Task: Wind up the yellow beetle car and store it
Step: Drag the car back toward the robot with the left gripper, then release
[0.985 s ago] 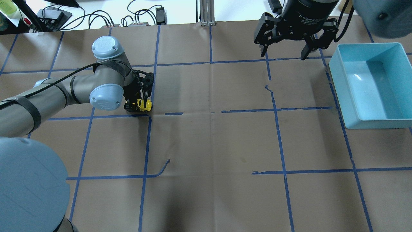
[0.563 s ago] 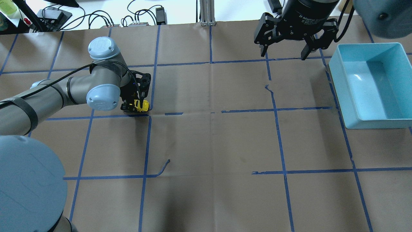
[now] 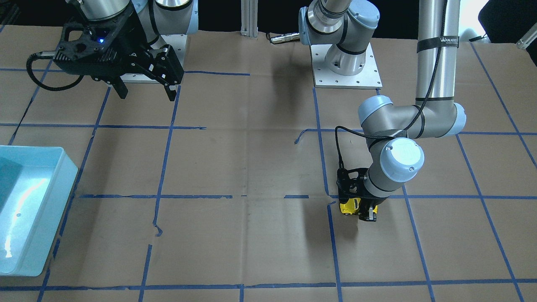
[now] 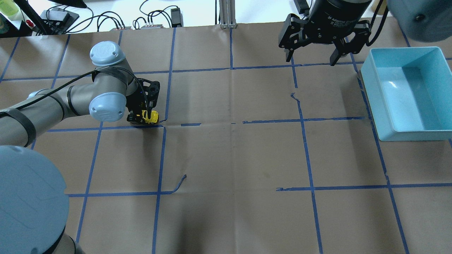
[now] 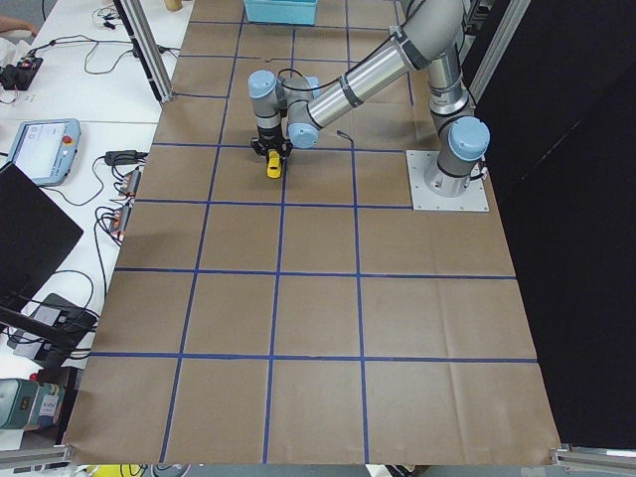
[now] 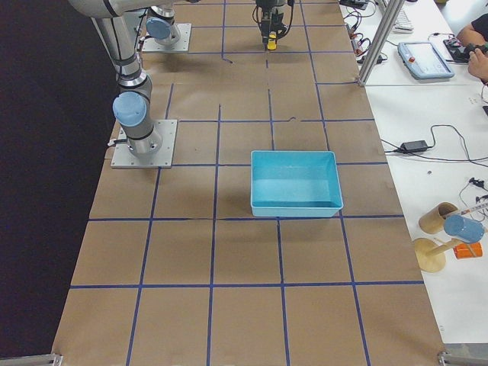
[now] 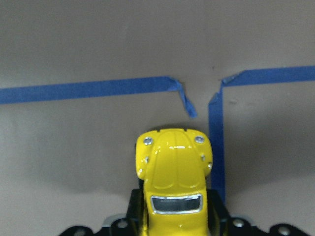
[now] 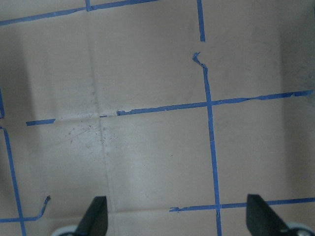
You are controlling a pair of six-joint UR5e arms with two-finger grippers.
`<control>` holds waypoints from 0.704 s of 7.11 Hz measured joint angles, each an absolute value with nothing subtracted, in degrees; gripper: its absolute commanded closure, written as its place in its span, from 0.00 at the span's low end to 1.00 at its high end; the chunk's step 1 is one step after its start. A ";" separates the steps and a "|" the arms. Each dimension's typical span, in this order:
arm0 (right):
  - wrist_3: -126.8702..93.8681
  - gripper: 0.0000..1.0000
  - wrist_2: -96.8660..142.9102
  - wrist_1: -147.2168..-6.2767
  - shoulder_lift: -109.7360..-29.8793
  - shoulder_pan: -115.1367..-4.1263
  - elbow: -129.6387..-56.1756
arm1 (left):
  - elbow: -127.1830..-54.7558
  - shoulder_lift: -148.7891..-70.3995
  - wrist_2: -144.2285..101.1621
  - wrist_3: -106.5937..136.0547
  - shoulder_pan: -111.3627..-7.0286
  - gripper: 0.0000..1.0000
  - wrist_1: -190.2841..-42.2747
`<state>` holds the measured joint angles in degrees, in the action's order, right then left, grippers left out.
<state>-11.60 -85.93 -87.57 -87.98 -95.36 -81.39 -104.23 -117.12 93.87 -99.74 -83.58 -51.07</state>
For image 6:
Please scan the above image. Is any yellow beetle toy car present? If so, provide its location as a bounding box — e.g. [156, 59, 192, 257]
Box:
[266, 34, 277, 51]

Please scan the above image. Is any brown paper table cover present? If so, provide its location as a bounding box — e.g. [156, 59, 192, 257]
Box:
[53, 1, 441, 365]

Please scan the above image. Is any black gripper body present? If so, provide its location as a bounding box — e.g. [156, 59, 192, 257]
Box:
[254, 0, 287, 24]

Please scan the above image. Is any wooden cup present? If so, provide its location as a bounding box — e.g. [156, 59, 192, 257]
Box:
[418, 202, 458, 234]

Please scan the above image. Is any person forearm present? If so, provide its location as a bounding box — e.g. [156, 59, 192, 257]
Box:
[457, 14, 487, 84]

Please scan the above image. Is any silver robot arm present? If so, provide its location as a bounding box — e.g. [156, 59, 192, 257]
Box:
[70, 1, 162, 158]
[146, 1, 294, 50]

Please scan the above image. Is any wooden stand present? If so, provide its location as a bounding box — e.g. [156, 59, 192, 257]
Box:
[413, 238, 462, 273]

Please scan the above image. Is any orange plastic cup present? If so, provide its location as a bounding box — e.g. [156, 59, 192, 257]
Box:
[453, 242, 483, 259]

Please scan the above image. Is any black power adapter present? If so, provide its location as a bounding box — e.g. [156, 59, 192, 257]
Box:
[400, 140, 429, 153]

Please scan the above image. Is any black game controller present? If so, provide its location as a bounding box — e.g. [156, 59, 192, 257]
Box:
[443, 38, 484, 63]

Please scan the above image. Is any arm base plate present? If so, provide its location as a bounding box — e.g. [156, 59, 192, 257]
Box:
[142, 21, 191, 53]
[111, 120, 178, 169]

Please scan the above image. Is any teach pendant tablet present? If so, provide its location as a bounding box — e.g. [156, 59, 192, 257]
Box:
[397, 42, 454, 80]

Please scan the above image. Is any blue plastic cup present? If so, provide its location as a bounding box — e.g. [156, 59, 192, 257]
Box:
[444, 215, 485, 244]

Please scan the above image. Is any aluminium frame post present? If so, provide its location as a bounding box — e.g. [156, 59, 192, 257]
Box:
[357, 0, 404, 86]

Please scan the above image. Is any white keyboard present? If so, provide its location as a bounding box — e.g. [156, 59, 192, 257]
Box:
[392, 9, 414, 34]

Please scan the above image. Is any light blue plastic bin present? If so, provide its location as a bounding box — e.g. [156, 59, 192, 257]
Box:
[250, 150, 344, 218]

